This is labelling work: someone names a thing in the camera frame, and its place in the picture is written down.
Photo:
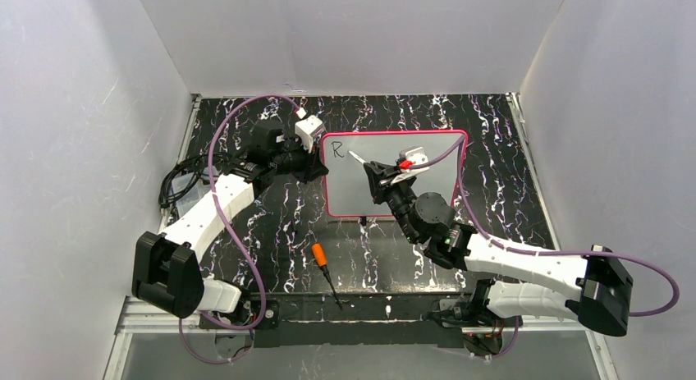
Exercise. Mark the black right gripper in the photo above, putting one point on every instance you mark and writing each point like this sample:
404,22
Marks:
384,185

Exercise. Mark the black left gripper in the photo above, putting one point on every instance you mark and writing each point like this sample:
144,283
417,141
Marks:
304,159

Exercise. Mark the white black whiteboard marker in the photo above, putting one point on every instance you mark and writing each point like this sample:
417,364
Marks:
357,157

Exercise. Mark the pink framed whiteboard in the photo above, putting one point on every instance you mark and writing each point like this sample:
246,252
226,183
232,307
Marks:
346,185

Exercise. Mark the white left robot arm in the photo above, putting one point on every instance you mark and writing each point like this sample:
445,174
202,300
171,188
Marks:
166,269

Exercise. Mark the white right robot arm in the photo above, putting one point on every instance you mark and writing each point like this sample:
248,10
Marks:
593,288

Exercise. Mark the clear plastic screw box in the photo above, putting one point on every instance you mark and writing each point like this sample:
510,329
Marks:
188,191

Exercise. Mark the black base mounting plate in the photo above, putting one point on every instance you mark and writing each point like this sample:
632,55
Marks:
370,319

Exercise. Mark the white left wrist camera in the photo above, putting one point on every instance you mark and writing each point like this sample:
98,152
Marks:
309,128

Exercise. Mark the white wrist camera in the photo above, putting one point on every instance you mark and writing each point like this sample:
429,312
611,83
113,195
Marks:
309,128
411,163

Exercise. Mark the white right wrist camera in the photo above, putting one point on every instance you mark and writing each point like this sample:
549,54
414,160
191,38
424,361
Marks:
411,163

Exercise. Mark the orange handled screwdriver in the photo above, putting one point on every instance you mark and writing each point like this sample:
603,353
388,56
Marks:
321,260

